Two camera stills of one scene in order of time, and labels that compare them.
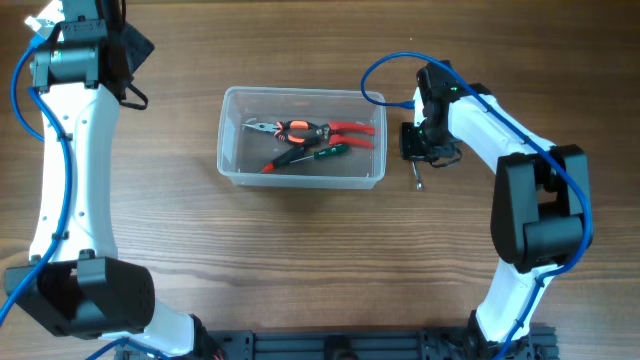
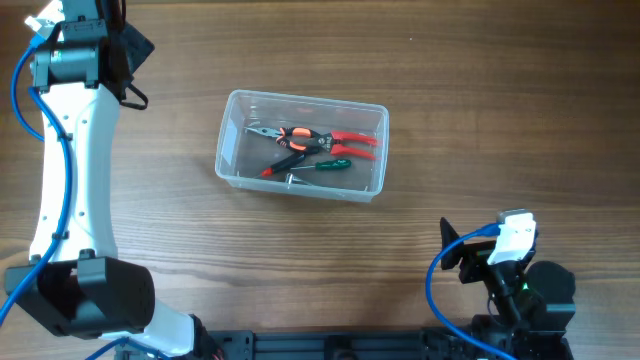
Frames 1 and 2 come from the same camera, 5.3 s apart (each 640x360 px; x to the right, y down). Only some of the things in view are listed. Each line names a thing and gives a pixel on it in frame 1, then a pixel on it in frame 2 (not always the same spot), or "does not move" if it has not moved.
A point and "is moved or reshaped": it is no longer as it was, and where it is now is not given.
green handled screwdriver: [332, 150] → [325, 165]
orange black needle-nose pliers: [280, 129] is moved or reshaped
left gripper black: [137, 42] does not move
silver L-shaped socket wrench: [418, 182] → [292, 179]
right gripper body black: [424, 143] → [477, 268]
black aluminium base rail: [539, 343] does not move
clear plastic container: [306, 138] does not move
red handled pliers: [336, 133] → [328, 139]
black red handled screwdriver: [269, 167] is moved or reshaped
